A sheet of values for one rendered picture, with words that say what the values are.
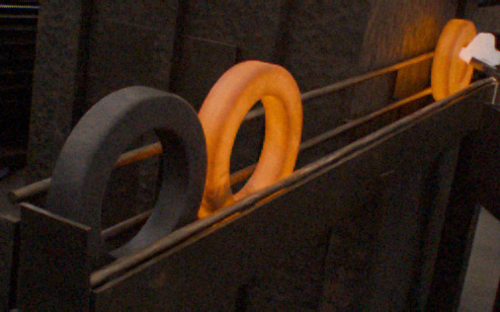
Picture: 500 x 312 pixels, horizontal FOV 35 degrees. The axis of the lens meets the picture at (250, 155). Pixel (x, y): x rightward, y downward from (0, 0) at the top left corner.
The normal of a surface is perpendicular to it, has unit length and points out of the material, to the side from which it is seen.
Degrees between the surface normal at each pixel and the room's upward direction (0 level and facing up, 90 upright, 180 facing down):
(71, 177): 72
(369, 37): 90
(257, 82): 90
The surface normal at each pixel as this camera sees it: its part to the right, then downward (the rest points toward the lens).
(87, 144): -0.35, -0.44
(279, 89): 0.84, 0.24
